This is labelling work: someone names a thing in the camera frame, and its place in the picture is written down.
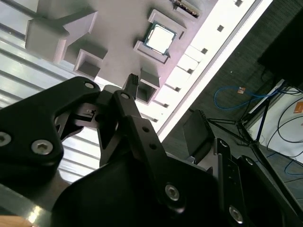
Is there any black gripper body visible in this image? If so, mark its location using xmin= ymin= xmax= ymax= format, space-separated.
xmin=51 ymin=153 xmax=228 ymax=227

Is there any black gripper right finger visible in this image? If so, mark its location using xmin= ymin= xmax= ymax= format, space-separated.
xmin=183 ymin=110 xmax=303 ymax=227

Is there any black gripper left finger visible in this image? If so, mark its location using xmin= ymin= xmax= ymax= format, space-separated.
xmin=0 ymin=73 xmax=187 ymax=215

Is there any silver CPU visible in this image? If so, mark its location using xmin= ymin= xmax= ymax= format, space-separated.
xmin=143 ymin=20 xmax=178 ymax=57

